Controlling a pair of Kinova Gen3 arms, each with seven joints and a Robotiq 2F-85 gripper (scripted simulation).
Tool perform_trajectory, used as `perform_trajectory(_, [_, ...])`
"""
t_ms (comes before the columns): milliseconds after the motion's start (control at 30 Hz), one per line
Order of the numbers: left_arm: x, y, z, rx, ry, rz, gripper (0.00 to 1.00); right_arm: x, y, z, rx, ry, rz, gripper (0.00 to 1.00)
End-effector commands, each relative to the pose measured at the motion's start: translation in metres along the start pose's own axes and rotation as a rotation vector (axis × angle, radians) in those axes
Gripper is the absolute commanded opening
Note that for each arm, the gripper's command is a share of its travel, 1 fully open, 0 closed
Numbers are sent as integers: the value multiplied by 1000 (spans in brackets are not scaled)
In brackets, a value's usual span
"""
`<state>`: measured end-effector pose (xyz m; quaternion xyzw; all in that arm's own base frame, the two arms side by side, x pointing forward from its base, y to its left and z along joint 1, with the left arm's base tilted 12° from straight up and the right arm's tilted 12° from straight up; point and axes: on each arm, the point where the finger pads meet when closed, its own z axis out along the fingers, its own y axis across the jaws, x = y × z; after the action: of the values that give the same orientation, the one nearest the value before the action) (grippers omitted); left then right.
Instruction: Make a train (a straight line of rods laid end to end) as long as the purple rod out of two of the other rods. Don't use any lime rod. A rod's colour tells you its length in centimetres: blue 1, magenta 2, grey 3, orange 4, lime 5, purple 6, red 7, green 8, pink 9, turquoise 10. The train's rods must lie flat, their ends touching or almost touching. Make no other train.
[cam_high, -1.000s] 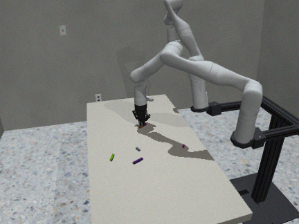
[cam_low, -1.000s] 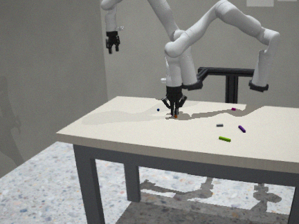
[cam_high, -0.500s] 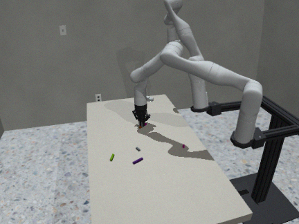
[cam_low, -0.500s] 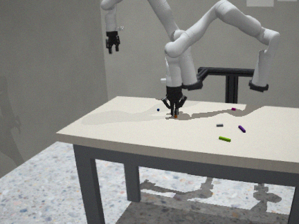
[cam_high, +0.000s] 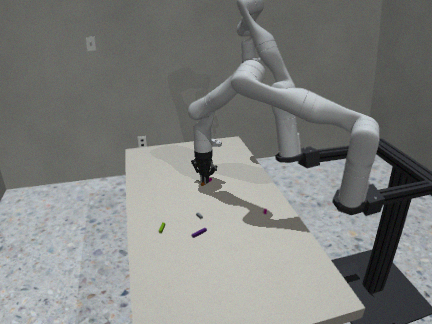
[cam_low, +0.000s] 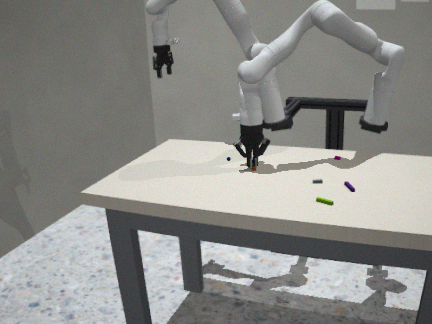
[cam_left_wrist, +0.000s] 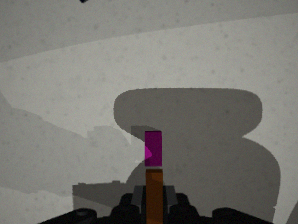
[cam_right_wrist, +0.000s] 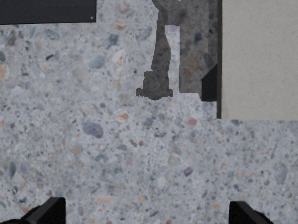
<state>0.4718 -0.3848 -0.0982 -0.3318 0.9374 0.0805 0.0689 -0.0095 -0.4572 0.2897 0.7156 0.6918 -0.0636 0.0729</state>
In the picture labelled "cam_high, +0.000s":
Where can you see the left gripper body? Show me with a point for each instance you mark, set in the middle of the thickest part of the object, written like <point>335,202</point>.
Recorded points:
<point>204,157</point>

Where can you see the purple rod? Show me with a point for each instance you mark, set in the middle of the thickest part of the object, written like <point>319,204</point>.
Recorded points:
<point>199,232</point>

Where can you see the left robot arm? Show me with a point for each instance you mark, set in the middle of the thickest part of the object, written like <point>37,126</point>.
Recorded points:
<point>247,81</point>

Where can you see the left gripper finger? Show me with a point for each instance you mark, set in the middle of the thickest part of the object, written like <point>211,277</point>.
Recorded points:
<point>208,172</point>
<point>199,170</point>

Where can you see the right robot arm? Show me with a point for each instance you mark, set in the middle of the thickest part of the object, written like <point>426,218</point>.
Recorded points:
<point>288,138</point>

